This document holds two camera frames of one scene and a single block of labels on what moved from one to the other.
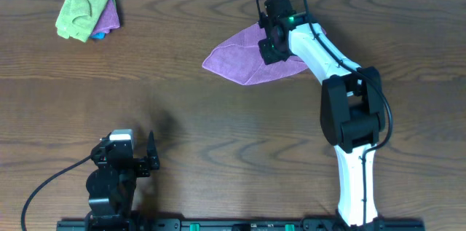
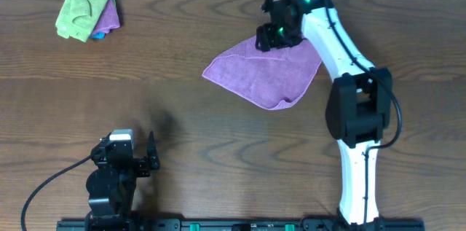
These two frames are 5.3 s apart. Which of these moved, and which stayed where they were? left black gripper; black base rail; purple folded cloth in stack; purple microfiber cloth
Moved: purple microfiber cloth
Stayed: purple folded cloth in stack; black base rail; left black gripper
